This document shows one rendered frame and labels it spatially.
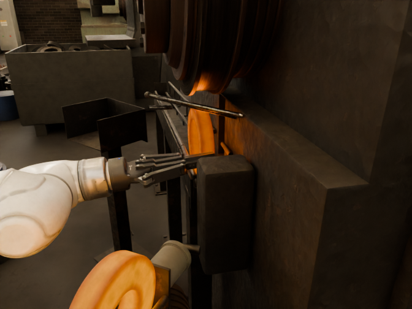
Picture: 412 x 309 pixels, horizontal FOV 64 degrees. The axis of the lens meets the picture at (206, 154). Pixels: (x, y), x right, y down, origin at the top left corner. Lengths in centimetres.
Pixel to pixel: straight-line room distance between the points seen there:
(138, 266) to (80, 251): 131
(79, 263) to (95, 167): 101
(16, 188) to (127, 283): 25
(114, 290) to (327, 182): 28
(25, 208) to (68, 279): 108
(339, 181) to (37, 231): 43
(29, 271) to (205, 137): 119
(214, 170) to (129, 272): 24
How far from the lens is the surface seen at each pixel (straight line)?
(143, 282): 49
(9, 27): 1041
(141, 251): 167
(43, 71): 323
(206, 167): 60
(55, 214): 59
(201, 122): 78
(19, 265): 179
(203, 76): 66
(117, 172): 72
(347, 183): 43
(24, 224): 56
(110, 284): 42
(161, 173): 71
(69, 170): 74
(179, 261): 57
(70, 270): 167
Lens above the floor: 106
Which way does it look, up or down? 24 degrees down
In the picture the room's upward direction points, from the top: straight up
